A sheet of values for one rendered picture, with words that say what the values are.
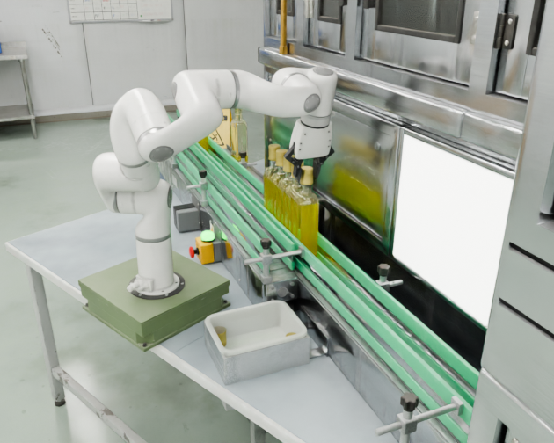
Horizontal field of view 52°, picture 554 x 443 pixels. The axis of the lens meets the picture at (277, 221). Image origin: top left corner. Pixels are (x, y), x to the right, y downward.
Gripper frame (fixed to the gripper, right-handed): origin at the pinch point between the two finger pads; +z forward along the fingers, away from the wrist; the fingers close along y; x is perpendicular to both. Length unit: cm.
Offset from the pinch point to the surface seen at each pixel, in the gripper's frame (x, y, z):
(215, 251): -21, 17, 43
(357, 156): 3.7, -12.5, -5.4
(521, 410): 93, 24, -34
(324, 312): 31.0, 6.3, 21.3
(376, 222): 19.0, -12.4, 5.7
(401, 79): 11.2, -14.7, -30.4
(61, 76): -553, 31, 216
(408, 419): 75, 16, -1
